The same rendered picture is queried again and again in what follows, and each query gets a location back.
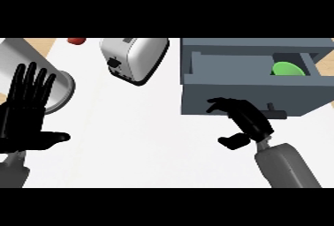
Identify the dark drawer handle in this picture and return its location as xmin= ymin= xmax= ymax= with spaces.
xmin=258 ymin=102 xmax=288 ymax=120

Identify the green cup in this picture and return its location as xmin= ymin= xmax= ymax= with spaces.
xmin=272 ymin=61 xmax=306 ymax=77

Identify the white toaster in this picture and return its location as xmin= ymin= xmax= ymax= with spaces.
xmin=99 ymin=38 xmax=171 ymax=87

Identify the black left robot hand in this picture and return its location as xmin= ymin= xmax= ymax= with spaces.
xmin=0 ymin=61 xmax=72 ymax=154

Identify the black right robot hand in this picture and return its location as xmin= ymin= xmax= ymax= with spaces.
xmin=205 ymin=97 xmax=274 ymax=151

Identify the small red object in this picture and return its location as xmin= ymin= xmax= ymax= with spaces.
xmin=66 ymin=38 xmax=87 ymax=46

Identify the grey drawer cabinet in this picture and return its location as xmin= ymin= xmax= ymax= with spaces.
xmin=180 ymin=38 xmax=334 ymax=78

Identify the grey cylindrical container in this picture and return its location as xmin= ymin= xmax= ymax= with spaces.
xmin=0 ymin=38 xmax=76 ymax=116

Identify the grey drawer front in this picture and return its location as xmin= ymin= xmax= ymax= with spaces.
xmin=180 ymin=73 xmax=334 ymax=117

